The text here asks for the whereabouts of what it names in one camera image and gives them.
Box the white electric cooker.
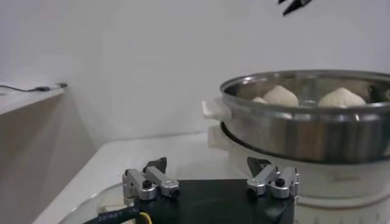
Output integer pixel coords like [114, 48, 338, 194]
[207, 124, 390, 224]

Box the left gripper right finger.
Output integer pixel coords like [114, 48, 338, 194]
[245, 156, 301, 200]

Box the white steamed baozi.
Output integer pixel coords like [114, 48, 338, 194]
[317, 87, 367, 109]
[262, 85, 300, 107]

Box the white side table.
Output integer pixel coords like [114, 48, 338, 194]
[0, 86, 66, 117]

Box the glass pot lid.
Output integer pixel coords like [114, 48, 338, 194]
[59, 181, 135, 224]

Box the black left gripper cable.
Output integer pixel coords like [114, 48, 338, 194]
[81, 208, 153, 224]

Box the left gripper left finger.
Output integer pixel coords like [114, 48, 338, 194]
[121, 156, 180, 201]

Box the black charging cable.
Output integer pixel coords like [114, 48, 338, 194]
[0, 83, 51, 93]

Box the stainless steel steamer basket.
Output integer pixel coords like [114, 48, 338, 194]
[201, 69, 390, 165]

